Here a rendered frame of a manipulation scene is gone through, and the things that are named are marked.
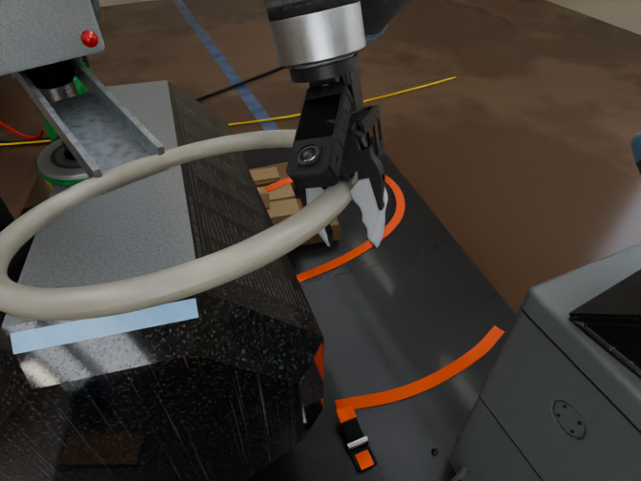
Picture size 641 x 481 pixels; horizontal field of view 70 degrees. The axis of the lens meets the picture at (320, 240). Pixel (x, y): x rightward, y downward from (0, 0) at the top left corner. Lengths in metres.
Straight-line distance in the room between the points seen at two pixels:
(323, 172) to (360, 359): 1.44
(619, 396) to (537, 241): 1.59
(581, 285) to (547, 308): 0.10
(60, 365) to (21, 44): 0.61
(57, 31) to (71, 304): 0.75
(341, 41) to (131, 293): 0.29
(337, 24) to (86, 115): 0.72
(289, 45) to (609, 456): 0.90
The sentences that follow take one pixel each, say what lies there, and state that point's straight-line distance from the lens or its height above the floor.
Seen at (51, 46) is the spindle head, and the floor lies 1.20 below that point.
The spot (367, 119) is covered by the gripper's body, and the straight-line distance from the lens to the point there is 0.51.
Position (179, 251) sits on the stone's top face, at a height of 0.87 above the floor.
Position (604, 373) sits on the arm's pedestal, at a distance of 0.96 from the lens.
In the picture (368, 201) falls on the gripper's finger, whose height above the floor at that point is 1.23.
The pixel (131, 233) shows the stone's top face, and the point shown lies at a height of 0.87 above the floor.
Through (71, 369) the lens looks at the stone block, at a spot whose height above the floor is 0.79.
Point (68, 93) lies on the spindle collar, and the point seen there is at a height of 1.08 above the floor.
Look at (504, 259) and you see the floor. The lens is 2.33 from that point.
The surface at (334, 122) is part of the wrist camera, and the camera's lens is 0.45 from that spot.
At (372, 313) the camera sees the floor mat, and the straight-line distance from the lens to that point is 1.94.
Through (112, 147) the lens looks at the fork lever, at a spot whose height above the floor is 1.08.
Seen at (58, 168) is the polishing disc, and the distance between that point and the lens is 1.29.
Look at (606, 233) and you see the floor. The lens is 2.71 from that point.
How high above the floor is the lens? 1.54
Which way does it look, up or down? 43 degrees down
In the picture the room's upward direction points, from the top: straight up
